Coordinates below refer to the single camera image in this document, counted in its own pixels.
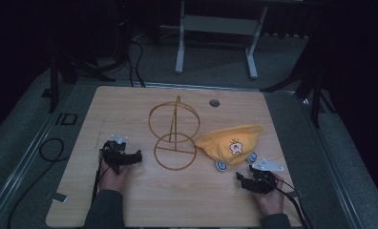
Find white metal table frame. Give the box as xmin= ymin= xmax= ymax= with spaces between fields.
xmin=175 ymin=0 xmax=269 ymax=80

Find gold wire hat stand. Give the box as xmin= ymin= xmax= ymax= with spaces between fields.
xmin=147 ymin=94 xmax=201 ymax=172

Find black metal stand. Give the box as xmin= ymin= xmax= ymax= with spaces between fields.
xmin=259 ymin=30 xmax=338 ymax=129
xmin=40 ymin=53 xmax=130 ymax=115

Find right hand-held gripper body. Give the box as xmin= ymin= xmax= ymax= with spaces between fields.
xmin=249 ymin=158 xmax=285 ymax=196

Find black floor cable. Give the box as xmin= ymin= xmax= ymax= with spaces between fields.
xmin=6 ymin=137 xmax=66 ymax=229

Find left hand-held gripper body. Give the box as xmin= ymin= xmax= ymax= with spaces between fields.
xmin=99 ymin=133 xmax=132 ymax=176

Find yellow knitted hat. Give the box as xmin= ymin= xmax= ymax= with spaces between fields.
xmin=194 ymin=124 xmax=264 ymax=174

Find black hanging cables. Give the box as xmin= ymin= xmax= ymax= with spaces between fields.
xmin=125 ymin=37 xmax=146 ymax=88

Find person's right hand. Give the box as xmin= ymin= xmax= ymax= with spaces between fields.
xmin=253 ymin=174 xmax=286 ymax=217

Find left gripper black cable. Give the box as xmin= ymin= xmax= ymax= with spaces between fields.
xmin=91 ymin=148 xmax=113 ymax=205

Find person's left hand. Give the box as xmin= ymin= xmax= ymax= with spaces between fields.
xmin=98 ymin=157 xmax=132 ymax=196

